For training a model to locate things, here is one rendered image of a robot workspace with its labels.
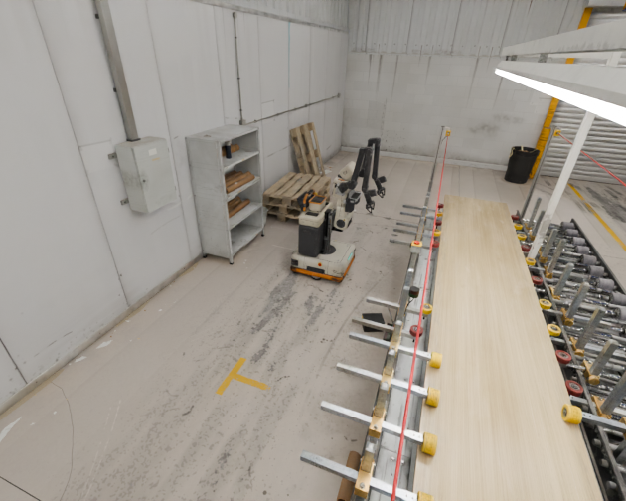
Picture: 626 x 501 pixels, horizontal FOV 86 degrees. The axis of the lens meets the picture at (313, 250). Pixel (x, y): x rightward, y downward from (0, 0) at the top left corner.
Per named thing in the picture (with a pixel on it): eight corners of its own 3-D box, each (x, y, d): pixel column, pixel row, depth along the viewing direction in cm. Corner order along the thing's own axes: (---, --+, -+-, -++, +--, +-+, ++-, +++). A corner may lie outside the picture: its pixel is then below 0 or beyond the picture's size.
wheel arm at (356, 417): (320, 410, 160) (320, 405, 158) (322, 404, 163) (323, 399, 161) (429, 449, 146) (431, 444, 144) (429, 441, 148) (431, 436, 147)
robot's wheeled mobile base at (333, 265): (289, 272, 418) (289, 254, 405) (308, 249, 470) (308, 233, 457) (341, 285, 398) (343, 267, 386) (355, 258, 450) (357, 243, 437)
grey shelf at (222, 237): (203, 257, 448) (183, 136, 370) (238, 230, 521) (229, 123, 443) (232, 264, 435) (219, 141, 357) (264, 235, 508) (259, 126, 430)
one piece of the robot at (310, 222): (296, 262, 412) (296, 198, 370) (312, 243, 457) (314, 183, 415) (322, 268, 403) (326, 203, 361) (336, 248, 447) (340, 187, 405)
